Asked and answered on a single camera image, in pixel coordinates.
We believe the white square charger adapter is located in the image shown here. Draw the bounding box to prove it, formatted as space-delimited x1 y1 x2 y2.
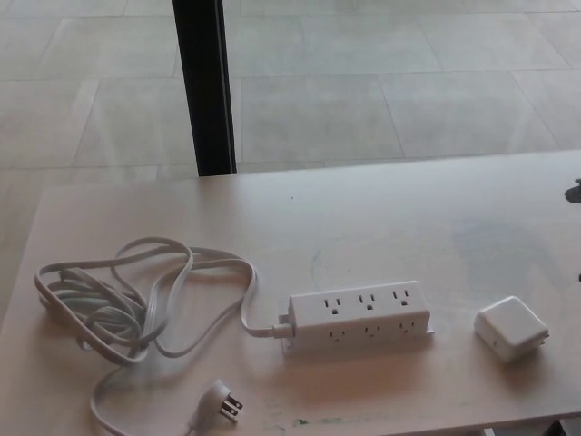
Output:
473 295 550 363

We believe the black vertical post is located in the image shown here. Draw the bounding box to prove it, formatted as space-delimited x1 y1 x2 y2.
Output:
172 0 238 177

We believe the white power cord with plug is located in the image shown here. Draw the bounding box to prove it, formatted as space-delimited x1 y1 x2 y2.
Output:
34 235 291 436

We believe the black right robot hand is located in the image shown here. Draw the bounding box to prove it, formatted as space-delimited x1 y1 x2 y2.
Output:
565 177 581 283

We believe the white six-outlet power strip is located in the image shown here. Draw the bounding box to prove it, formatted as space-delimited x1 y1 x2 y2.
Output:
277 280 437 358

